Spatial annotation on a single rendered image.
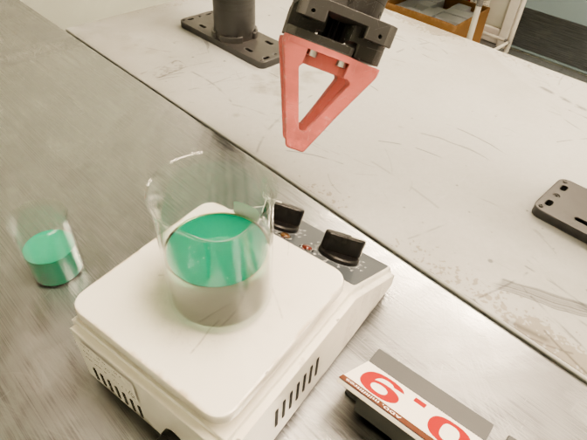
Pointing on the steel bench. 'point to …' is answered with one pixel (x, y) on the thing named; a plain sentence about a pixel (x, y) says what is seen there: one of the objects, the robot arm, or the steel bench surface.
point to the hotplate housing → (155, 412)
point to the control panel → (309, 235)
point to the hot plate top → (267, 330)
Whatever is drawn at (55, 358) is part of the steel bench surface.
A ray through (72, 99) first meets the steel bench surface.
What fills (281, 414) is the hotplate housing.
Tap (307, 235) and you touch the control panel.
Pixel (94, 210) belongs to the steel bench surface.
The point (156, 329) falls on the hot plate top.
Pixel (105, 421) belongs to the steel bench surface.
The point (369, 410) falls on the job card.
